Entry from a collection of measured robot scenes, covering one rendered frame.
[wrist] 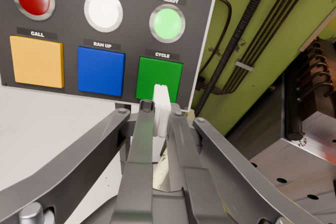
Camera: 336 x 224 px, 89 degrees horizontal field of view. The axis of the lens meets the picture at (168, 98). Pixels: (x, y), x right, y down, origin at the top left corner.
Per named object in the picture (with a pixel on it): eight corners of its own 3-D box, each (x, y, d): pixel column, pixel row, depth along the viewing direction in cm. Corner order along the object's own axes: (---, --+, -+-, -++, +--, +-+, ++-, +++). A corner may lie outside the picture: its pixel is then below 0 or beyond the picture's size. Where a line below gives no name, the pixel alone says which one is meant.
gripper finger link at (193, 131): (171, 125, 13) (208, 130, 13) (167, 101, 18) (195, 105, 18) (167, 142, 13) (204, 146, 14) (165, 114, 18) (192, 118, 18)
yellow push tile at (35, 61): (61, 88, 30) (60, 43, 27) (14, 82, 28) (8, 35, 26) (67, 86, 31) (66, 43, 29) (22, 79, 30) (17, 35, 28)
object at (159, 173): (143, 224, 50) (144, 223, 46) (128, 214, 51) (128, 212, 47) (194, 118, 78) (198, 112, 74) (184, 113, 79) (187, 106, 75)
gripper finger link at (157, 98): (157, 137, 15) (149, 137, 15) (157, 107, 22) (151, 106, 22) (162, 107, 14) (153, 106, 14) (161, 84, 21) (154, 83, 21)
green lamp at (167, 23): (173, 45, 28) (179, 19, 24) (148, 34, 29) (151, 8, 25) (180, 38, 30) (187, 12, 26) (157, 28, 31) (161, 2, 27)
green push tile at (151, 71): (175, 104, 32) (183, 64, 29) (134, 98, 31) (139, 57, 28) (174, 100, 33) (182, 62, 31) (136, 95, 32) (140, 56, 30)
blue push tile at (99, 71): (120, 96, 31) (124, 54, 28) (76, 91, 30) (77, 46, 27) (122, 93, 32) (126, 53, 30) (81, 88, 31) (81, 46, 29)
